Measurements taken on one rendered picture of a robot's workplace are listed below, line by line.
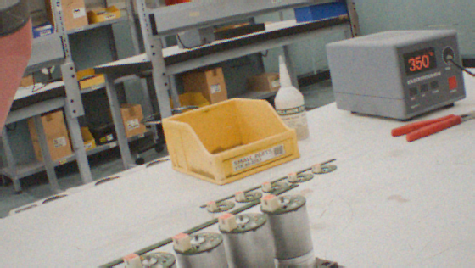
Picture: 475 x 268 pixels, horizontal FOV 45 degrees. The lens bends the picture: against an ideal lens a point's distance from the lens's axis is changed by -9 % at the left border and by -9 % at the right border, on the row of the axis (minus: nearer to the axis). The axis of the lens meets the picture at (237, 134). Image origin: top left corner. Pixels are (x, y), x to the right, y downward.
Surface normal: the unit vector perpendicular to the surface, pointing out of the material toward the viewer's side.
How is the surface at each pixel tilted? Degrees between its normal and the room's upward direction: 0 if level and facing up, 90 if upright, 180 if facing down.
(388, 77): 90
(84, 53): 90
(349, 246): 0
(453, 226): 0
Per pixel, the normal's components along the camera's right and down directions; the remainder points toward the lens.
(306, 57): 0.57, 0.06
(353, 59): -0.89, 0.26
